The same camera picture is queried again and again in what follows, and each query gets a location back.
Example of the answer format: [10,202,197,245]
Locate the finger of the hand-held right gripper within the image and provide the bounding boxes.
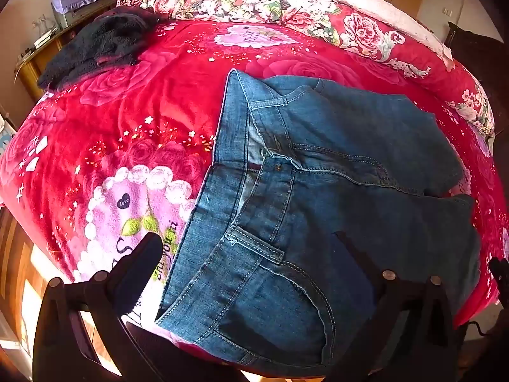
[489,258,509,289]

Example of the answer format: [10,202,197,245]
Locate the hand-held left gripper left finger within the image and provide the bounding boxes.
[34,232,164,382]

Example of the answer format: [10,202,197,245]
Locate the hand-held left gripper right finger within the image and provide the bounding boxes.
[335,232,465,382]

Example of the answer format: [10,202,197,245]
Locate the blue denim pants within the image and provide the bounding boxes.
[155,68,483,367]

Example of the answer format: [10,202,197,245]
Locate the red rose printed blanket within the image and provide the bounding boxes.
[0,19,502,367]

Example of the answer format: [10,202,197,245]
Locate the black fleece garment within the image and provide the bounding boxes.
[37,6,168,91]

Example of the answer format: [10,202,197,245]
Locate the wooden side cabinet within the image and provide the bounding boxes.
[14,0,120,101]

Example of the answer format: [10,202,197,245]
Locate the black cable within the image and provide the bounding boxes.
[464,318,491,337]

